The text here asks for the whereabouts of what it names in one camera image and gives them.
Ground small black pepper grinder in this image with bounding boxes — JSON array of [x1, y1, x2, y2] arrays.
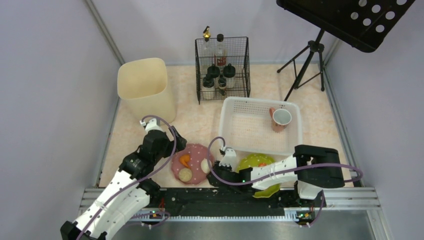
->
[[218, 75, 227, 96]]

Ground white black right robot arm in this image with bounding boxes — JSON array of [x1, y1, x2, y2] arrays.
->
[[205, 144, 346, 202]]

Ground pink polka dot plate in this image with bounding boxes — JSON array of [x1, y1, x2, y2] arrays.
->
[[171, 143, 208, 185]]

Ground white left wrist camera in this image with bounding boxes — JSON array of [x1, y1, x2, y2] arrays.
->
[[139, 118, 164, 134]]

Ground pink floral mug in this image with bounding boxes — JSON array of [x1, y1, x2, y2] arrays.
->
[[269, 107, 292, 133]]

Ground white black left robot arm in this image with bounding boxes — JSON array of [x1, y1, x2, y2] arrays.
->
[[60, 126, 187, 240]]

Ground white perforated plastic basket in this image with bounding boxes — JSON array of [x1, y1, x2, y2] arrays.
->
[[218, 96, 303, 156]]

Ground black music stand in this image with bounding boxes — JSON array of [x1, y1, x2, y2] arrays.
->
[[276, 0, 414, 89]]

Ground black wire rack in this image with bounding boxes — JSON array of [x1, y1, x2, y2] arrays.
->
[[194, 36, 251, 102]]

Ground glass jar black lid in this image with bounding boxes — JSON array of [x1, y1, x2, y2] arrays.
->
[[207, 64, 221, 79], [223, 63, 236, 88]]

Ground white egg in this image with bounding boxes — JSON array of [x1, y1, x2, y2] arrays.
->
[[200, 158, 211, 175]]

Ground green polka dot plate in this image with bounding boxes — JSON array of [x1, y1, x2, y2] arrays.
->
[[235, 153, 280, 199]]

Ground beige plastic waste bin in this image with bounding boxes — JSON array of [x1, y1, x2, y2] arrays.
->
[[117, 57, 177, 123]]

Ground sauce bottle red label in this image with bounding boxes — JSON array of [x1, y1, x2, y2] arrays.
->
[[214, 33, 227, 71]]

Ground glass jar black lid front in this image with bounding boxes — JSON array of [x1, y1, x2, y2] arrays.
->
[[223, 63, 236, 88]]

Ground beige steamed bun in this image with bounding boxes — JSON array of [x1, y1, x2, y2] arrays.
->
[[178, 168, 193, 183]]

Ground clear bottle gold spout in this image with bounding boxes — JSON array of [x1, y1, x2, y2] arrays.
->
[[200, 25, 214, 69]]

